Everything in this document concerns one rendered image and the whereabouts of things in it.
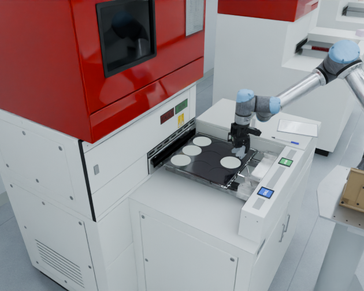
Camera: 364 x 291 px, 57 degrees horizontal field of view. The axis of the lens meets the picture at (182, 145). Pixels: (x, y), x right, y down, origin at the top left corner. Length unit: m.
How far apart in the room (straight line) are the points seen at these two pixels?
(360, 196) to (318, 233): 1.13
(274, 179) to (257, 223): 0.26
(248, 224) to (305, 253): 1.24
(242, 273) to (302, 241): 1.21
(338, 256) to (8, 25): 1.77
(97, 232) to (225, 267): 0.57
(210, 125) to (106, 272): 0.94
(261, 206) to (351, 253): 0.69
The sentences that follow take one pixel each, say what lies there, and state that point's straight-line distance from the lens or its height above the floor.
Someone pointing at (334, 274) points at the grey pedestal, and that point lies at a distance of 2.05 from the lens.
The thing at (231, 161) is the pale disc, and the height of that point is 0.90.
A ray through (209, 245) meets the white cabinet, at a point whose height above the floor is 0.76.
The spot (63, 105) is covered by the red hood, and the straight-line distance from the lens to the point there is 1.27.
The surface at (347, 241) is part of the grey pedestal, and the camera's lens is 1.88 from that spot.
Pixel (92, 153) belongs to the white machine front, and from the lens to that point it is 1.33.
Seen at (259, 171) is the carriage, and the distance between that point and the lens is 1.69.
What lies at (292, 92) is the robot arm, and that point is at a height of 1.22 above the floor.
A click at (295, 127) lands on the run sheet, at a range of 1.95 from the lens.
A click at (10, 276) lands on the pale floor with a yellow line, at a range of 2.57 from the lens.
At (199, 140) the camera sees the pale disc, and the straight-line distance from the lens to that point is 1.86.
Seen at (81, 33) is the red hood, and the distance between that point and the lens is 1.11.
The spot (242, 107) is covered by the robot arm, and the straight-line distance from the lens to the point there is 1.54.
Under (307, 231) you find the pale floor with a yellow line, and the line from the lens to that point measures 2.74.
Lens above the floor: 1.85
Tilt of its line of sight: 32 degrees down
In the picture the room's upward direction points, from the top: straight up
